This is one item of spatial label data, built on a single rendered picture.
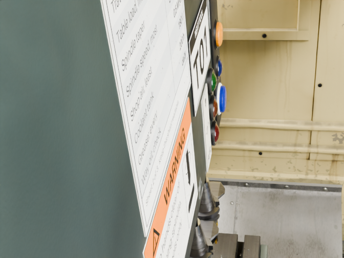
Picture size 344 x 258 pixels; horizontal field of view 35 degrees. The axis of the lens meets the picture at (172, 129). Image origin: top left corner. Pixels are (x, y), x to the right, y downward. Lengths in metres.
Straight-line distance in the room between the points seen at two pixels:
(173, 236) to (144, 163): 0.11
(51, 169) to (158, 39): 0.15
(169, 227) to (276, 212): 1.26
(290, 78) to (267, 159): 0.29
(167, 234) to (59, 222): 0.18
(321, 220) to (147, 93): 1.36
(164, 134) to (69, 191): 0.15
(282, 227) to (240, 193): 0.16
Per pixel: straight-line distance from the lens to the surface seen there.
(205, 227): 1.05
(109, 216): 0.24
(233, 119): 1.50
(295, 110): 1.48
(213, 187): 1.13
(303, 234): 1.61
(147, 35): 0.29
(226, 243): 1.44
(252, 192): 1.65
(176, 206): 0.39
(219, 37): 0.55
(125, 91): 0.25
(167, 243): 0.37
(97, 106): 0.22
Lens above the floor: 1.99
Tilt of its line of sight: 37 degrees down
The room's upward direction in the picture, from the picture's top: 7 degrees counter-clockwise
